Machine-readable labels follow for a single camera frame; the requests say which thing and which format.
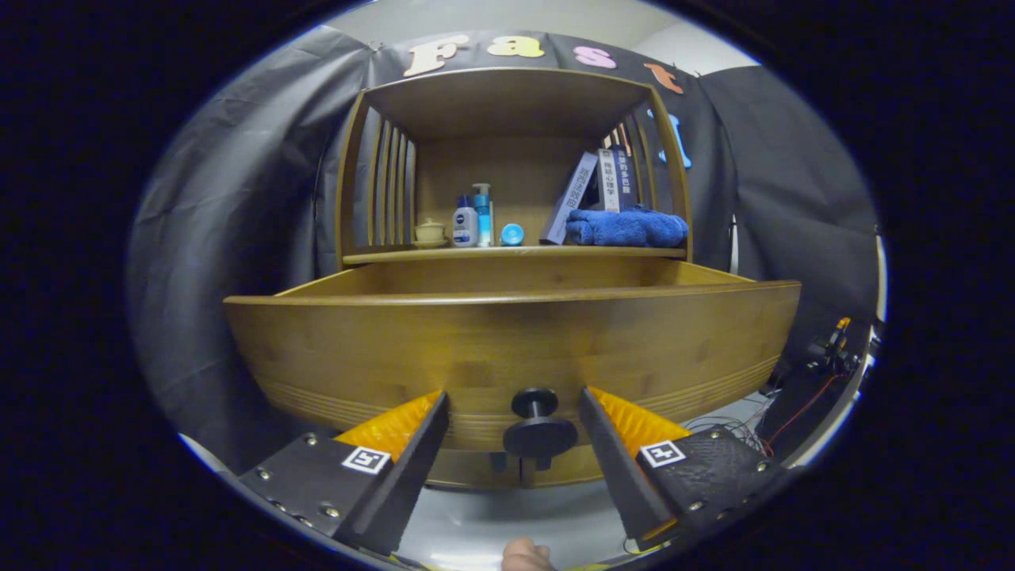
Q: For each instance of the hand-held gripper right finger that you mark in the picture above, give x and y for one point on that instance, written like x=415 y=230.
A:
x=610 y=460

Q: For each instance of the small beige lidded teacup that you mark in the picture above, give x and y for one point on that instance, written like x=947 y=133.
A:
x=430 y=233

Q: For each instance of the black round drawer knob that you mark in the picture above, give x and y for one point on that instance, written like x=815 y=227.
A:
x=539 y=436

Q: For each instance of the blue pump bottle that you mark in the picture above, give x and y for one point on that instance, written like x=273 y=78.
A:
x=484 y=218

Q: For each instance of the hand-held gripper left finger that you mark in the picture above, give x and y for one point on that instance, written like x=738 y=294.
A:
x=412 y=468

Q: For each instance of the white bottle with blue cap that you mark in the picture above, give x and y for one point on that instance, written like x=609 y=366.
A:
x=465 y=226

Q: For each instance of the black equipment with orange part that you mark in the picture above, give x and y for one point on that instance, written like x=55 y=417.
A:
x=801 y=404

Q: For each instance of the white and blue cosmetic tube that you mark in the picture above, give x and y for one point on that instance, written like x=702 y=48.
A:
x=512 y=235

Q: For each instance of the white spine book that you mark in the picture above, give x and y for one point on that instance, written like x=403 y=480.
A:
x=608 y=182

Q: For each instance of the wooden cabinet door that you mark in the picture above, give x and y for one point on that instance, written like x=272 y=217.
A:
x=575 y=472
x=468 y=472

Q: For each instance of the black backdrop cloth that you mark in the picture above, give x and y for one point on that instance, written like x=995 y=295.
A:
x=238 y=222

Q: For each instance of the blue folded towel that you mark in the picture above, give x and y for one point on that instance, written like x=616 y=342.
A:
x=626 y=228

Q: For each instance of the grey leaning book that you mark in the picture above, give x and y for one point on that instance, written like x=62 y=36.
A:
x=569 y=198

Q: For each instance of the wooden cabinet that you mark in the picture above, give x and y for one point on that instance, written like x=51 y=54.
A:
x=507 y=103

